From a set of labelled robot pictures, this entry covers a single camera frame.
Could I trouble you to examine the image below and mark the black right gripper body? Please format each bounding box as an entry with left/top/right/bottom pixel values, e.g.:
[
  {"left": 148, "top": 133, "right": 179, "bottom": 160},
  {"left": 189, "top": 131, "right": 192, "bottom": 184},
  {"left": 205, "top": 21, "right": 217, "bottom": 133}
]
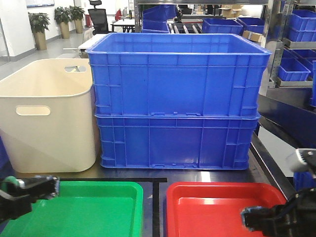
[{"left": 263, "top": 187, "right": 316, "bottom": 237}]

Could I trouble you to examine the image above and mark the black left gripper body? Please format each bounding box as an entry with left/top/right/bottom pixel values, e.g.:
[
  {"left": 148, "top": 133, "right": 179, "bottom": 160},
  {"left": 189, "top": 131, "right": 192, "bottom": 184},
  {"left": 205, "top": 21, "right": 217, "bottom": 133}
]
[{"left": 0, "top": 184, "right": 33, "bottom": 224}]

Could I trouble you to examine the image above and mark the green plastic tray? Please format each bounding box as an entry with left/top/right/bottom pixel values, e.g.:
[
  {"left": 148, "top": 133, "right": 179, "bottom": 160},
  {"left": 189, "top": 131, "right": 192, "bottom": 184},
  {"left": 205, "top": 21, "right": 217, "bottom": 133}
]
[{"left": 0, "top": 181, "right": 144, "bottom": 237}]

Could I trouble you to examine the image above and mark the beige plastic tub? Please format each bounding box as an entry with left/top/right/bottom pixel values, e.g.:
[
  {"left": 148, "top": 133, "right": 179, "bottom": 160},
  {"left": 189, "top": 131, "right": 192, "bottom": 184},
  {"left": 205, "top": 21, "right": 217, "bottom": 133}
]
[{"left": 0, "top": 58, "right": 98, "bottom": 173}]

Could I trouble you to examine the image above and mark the red plastic tray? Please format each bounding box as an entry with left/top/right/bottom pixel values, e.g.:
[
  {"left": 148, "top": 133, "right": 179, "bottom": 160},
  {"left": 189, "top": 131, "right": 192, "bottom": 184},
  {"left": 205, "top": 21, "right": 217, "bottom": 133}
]
[{"left": 166, "top": 182, "right": 286, "bottom": 237}]

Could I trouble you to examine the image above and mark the blue crate bottom stacked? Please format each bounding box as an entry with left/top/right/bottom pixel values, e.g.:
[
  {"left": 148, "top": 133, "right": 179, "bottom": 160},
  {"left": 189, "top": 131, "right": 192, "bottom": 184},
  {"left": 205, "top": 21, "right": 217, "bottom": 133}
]
[{"left": 97, "top": 115, "right": 259, "bottom": 170}]

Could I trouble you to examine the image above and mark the blue crate stacked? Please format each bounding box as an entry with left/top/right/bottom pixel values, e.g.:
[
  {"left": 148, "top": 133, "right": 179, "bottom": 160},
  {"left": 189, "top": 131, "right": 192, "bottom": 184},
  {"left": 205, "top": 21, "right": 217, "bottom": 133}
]
[
  {"left": 97, "top": 115, "right": 259, "bottom": 170},
  {"left": 87, "top": 33, "right": 271, "bottom": 117}
]

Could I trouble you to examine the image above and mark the small blue bin right rack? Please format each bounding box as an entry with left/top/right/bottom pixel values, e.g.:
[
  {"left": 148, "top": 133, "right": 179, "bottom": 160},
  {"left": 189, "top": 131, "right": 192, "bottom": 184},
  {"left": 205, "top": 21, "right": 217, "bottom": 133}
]
[{"left": 278, "top": 58, "right": 311, "bottom": 82}]

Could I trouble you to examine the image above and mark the blue crate top stacked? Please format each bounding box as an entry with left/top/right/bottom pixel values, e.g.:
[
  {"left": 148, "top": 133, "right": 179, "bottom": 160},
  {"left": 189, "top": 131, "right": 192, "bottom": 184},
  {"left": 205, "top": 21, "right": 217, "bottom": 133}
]
[{"left": 87, "top": 33, "right": 271, "bottom": 117}]

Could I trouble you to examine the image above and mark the potted plant left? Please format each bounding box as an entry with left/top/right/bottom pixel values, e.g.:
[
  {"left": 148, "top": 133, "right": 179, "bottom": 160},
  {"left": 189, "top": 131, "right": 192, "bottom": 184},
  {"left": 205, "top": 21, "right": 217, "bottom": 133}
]
[{"left": 28, "top": 12, "right": 50, "bottom": 50}]

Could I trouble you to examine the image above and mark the potted plant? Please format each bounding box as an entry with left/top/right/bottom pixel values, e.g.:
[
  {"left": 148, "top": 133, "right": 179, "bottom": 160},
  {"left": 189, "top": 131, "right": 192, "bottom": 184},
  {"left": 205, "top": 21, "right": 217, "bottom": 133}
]
[
  {"left": 54, "top": 6, "right": 71, "bottom": 39},
  {"left": 28, "top": 12, "right": 50, "bottom": 50},
  {"left": 70, "top": 6, "right": 84, "bottom": 34}
]

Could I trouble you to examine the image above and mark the potted plant middle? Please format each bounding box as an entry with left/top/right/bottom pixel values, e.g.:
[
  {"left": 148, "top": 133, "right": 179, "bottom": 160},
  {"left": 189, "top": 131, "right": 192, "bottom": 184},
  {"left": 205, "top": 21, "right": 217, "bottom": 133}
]
[{"left": 54, "top": 6, "right": 71, "bottom": 39}]

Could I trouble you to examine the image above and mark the potted plant right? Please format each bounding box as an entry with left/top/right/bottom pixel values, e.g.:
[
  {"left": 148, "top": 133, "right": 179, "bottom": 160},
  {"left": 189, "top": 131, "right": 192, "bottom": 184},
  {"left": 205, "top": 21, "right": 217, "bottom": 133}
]
[{"left": 70, "top": 6, "right": 84, "bottom": 34}]

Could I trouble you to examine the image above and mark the black office chair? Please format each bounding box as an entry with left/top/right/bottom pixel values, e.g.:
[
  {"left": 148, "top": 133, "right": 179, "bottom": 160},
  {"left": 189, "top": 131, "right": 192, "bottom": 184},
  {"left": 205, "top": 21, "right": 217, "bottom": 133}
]
[{"left": 88, "top": 0, "right": 109, "bottom": 35}]

